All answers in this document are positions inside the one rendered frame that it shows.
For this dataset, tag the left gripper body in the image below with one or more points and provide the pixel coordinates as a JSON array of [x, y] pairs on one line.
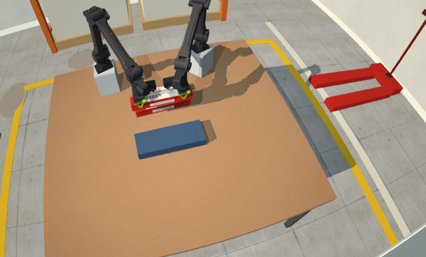
[[185, 88]]

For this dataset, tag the red welding electrode box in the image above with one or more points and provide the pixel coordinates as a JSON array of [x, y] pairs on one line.
[[161, 108]]

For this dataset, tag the red box of welding electrodes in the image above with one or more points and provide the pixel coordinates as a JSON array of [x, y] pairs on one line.
[[161, 98]]

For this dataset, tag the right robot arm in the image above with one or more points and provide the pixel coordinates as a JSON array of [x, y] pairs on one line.
[[97, 20]]

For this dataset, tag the red box with white label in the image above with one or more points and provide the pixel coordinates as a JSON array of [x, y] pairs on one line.
[[160, 88]]

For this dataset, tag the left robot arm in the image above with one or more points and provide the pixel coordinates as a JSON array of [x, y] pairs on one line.
[[196, 30]]

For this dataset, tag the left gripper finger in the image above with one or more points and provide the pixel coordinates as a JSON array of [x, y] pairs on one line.
[[187, 93]]

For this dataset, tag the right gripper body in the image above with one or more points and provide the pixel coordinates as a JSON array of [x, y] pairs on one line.
[[136, 98]]

